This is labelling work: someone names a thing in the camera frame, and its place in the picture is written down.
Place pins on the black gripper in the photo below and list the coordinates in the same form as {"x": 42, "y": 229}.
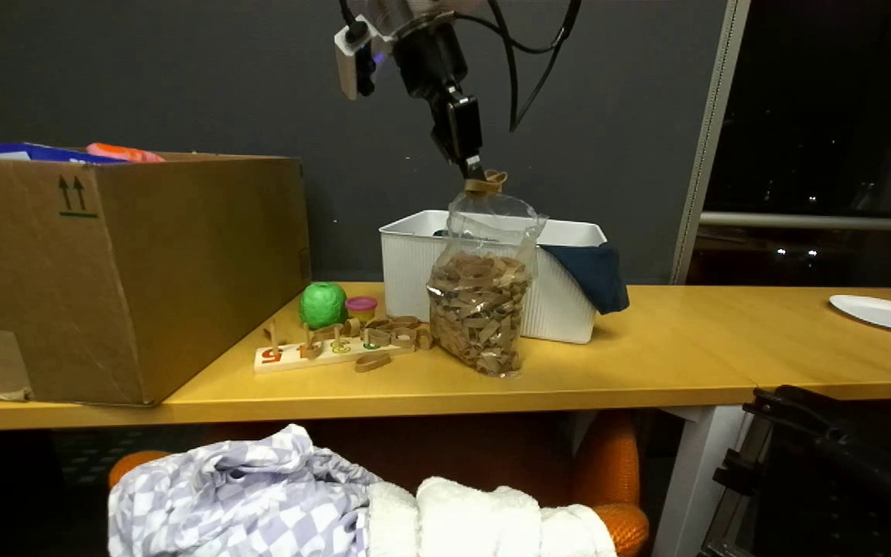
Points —
{"x": 430, "y": 60}

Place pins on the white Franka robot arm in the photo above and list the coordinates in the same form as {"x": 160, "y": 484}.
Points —
{"x": 416, "y": 10}

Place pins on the clear plastic bag of bands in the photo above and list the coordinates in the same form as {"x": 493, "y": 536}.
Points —
{"x": 479, "y": 311}

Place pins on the large oval tan rubber band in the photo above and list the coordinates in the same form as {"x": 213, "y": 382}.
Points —
{"x": 372, "y": 364}

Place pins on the white plastic bin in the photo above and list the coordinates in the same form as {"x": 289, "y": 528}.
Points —
{"x": 402, "y": 267}

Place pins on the dark blue cloth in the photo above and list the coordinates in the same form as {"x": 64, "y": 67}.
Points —
{"x": 588, "y": 279}

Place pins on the pink cup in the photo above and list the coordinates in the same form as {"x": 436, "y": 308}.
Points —
{"x": 362, "y": 304}

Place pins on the green ball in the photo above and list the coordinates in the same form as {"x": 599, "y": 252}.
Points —
{"x": 322, "y": 304}

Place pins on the orange item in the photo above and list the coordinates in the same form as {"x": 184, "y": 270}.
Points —
{"x": 124, "y": 154}

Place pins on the brown cardboard box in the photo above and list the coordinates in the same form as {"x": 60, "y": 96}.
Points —
{"x": 124, "y": 279}

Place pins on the white towel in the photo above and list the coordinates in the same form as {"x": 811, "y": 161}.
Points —
{"x": 486, "y": 522}

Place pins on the white table leg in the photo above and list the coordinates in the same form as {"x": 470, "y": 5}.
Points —
{"x": 697, "y": 484}

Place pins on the white patterned cloth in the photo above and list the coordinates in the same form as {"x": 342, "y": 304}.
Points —
{"x": 230, "y": 496}

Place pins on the blue flat item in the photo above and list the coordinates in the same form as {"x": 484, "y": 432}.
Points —
{"x": 21, "y": 154}

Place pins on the white plate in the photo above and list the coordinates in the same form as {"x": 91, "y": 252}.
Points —
{"x": 890, "y": 312}

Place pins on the white window frame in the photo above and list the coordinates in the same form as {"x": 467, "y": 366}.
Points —
{"x": 710, "y": 143}

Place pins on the black metal frame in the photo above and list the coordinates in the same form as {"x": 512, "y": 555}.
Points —
{"x": 828, "y": 473}

